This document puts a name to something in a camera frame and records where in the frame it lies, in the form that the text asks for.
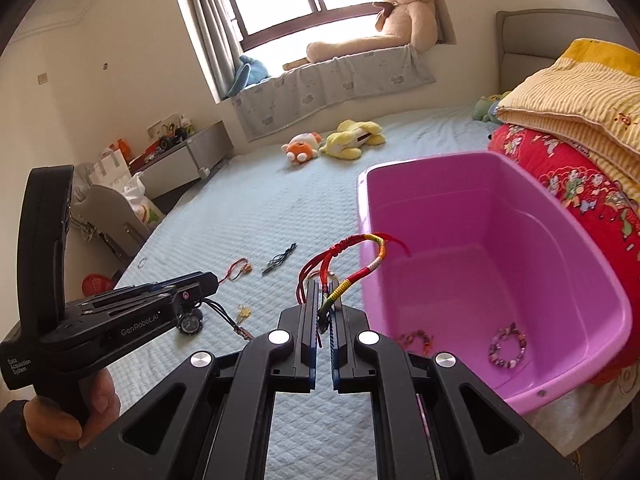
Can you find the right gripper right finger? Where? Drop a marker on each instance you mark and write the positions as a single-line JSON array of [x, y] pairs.
[[433, 418]]

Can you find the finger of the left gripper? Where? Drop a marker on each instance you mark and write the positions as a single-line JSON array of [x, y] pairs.
[[203, 283]]

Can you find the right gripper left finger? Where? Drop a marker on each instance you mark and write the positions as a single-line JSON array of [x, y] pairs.
[[210, 418]]

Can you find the brown cord necklace pendant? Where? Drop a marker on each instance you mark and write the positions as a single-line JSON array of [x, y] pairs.
[[221, 311]]

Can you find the left hand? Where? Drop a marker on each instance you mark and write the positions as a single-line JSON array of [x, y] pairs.
[[51, 428]]

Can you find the black wrist watch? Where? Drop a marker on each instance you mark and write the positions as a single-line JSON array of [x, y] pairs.
[[190, 322]]

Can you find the red plastic basket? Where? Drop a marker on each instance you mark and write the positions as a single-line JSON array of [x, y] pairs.
[[95, 284]]

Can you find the white plastic bag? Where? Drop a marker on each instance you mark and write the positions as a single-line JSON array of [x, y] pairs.
[[145, 210]]

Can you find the grey chair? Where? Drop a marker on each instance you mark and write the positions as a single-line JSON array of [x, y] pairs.
[[107, 212]]

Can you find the grey bedside cabinet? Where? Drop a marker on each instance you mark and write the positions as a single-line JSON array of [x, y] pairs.
[[187, 162]]

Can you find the white paper bag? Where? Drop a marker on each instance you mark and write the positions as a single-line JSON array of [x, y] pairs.
[[110, 170]]

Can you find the purple plastic tub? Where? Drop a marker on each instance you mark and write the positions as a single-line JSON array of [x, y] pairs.
[[495, 271]]

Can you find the orange plush toy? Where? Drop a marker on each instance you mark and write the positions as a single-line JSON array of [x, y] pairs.
[[302, 148]]

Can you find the grey window seat cloth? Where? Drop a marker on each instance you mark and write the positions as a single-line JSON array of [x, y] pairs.
[[279, 102]]

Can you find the yellow plush toy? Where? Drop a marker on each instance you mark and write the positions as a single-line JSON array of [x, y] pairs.
[[348, 139]]

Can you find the blue plush toy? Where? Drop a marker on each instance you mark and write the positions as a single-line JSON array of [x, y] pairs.
[[251, 71]]

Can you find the red floral quilt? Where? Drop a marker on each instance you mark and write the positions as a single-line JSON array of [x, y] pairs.
[[598, 202]]

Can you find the grey curtain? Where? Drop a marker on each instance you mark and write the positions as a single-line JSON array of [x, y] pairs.
[[214, 44]]

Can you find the green plush toy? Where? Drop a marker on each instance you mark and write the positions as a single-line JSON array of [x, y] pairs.
[[485, 110]]

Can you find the large beige teddy bear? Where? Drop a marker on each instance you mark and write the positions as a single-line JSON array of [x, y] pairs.
[[400, 23]]

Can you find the yellow striped folded blanket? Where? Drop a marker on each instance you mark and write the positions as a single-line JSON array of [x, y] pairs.
[[589, 95]]

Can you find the grey bed headboard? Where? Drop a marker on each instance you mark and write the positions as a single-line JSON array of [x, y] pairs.
[[530, 40]]

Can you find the red string bracelet gold charm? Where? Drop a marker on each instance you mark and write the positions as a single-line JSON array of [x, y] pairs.
[[236, 270]]

